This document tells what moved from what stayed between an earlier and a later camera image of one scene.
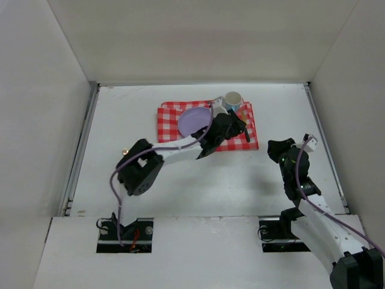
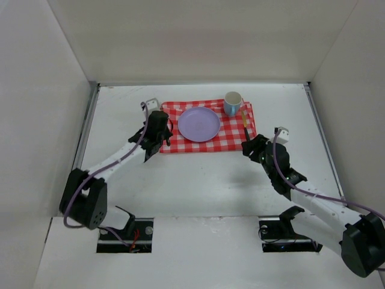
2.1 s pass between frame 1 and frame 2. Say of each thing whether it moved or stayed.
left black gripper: moved
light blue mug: stayed
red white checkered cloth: stayed
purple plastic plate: stayed
